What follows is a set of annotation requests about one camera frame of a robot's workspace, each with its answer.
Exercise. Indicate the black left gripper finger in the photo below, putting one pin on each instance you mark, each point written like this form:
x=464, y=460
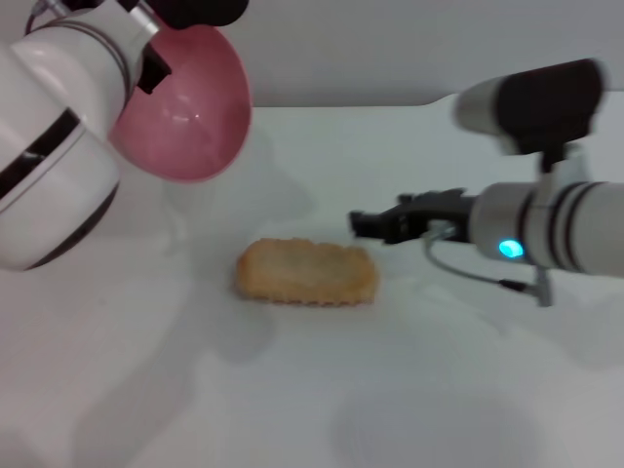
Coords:
x=153, y=70

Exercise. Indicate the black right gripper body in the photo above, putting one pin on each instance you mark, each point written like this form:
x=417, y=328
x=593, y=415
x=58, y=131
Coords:
x=456, y=209

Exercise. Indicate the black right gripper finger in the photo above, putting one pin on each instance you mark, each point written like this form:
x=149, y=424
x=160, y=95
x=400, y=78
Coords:
x=429, y=199
x=390, y=226

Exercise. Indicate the pink plastic bowl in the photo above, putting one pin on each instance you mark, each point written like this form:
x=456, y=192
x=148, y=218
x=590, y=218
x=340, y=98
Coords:
x=195, y=136

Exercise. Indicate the orange ridged toy bread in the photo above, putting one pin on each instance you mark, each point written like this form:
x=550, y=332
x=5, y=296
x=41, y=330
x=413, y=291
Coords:
x=307, y=273

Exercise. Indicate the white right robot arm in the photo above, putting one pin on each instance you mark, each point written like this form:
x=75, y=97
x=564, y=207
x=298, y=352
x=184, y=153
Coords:
x=560, y=229

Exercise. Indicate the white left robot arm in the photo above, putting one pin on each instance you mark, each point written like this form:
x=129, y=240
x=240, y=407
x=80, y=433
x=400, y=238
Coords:
x=58, y=146

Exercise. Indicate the right wrist camera black silver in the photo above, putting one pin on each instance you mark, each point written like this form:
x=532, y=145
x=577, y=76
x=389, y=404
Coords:
x=551, y=102

